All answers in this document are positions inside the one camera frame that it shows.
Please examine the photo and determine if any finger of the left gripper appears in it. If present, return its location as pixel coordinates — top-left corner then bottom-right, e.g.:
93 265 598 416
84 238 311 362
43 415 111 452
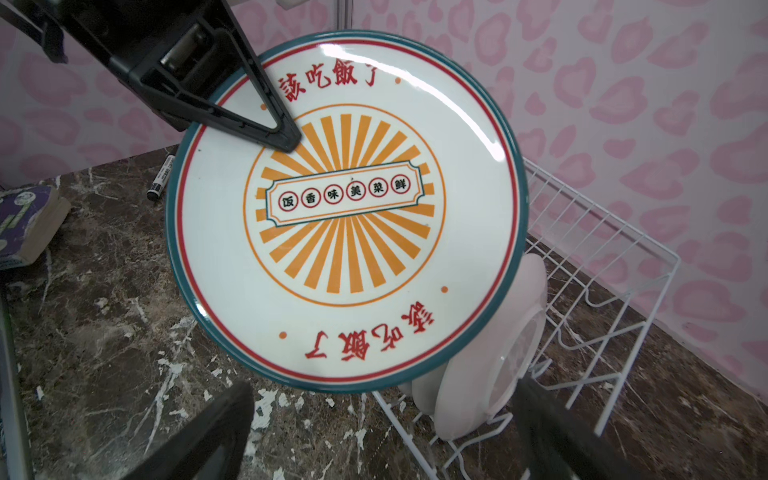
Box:
125 1 302 153

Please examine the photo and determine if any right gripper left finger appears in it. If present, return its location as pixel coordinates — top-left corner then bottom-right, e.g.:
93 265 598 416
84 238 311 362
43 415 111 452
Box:
126 381 255 479

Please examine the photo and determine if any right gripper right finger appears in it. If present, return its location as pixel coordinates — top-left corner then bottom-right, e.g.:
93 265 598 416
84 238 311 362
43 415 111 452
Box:
514 376 649 479

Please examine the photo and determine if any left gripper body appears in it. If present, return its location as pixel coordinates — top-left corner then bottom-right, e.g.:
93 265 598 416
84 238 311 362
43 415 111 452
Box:
35 0 210 77

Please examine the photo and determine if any white round plate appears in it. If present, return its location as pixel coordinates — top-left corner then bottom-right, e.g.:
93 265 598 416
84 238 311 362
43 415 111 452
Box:
411 363 448 416
165 30 528 393
433 254 547 441

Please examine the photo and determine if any black square plate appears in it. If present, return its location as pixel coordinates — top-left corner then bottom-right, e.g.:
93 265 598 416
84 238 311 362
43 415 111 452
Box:
1 287 34 479

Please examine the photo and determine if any black marker pen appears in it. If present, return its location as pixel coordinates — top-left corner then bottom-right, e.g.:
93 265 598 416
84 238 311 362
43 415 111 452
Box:
146 154 175 202

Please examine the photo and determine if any purple booklet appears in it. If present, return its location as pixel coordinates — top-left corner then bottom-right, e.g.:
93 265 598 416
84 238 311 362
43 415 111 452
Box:
1 185 71 270

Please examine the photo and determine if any white wire dish rack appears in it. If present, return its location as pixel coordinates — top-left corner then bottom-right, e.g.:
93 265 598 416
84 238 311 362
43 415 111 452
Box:
361 163 680 479

